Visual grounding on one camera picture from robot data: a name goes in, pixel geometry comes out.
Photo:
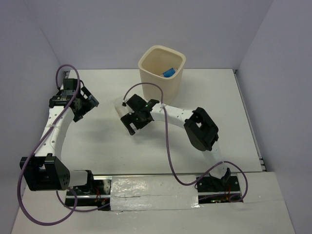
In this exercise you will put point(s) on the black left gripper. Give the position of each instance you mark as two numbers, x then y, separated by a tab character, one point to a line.
91	102

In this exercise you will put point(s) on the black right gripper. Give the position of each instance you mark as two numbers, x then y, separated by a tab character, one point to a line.
128	119

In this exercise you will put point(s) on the square clear juice bottle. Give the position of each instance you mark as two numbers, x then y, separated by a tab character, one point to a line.
120	108

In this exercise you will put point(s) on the blue cap clear bottle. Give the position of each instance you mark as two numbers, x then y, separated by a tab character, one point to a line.
169	73

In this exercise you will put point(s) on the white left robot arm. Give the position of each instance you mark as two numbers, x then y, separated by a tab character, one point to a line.
45	170

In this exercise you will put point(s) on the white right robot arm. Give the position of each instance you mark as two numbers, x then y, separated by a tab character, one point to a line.
202	133

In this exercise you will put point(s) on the beige plastic bin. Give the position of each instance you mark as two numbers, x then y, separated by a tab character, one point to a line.
158	59

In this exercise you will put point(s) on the white foil cover sheet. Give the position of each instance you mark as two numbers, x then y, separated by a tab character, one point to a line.
153	192

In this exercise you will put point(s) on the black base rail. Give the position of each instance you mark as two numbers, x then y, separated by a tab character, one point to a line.
209	190

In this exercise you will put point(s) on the aluminium table edge rail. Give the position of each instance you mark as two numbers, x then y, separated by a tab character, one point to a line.
262	163

